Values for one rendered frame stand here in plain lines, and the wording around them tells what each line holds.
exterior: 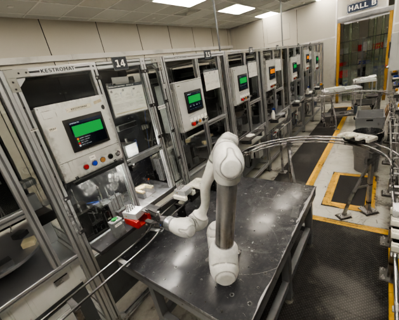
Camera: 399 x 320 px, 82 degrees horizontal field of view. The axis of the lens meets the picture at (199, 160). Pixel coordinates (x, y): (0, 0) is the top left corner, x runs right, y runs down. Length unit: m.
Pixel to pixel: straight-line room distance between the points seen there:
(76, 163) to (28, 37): 4.14
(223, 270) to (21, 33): 5.12
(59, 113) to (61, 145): 0.18
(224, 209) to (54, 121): 1.07
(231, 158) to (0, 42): 4.85
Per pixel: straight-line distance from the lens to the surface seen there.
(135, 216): 1.70
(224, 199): 1.11
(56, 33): 5.76
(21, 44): 5.47
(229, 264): 1.31
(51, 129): 1.55
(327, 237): 2.87
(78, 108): 1.62
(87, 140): 1.61
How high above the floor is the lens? 1.84
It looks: 20 degrees down
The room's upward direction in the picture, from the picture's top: 11 degrees counter-clockwise
